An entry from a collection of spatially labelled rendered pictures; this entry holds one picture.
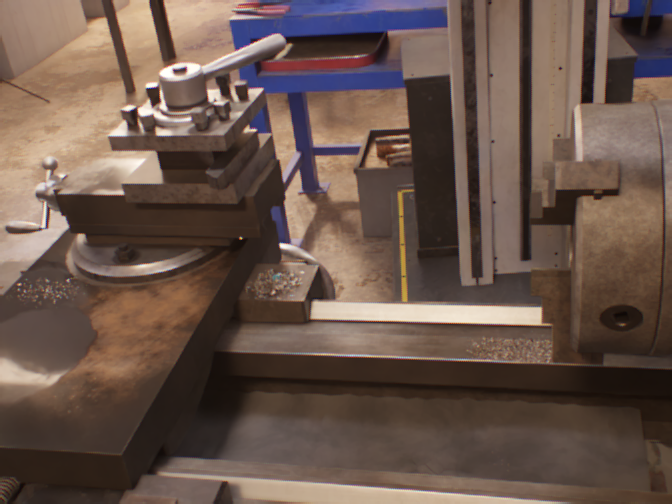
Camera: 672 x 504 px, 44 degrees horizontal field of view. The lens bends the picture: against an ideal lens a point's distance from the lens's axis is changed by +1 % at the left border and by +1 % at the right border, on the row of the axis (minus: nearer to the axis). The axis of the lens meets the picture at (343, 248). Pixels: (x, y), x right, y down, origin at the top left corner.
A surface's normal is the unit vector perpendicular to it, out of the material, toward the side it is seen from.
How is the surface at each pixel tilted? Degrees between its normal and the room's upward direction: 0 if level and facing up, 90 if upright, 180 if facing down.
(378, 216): 90
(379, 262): 0
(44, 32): 90
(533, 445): 18
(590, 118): 4
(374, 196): 90
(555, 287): 71
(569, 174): 41
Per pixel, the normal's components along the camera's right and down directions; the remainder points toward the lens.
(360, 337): -0.11, -0.86
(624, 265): -0.22, 0.28
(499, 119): -0.04, 0.51
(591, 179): -0.22, -0.30
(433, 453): 0.13, -0.85
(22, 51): 0.97, 0.00
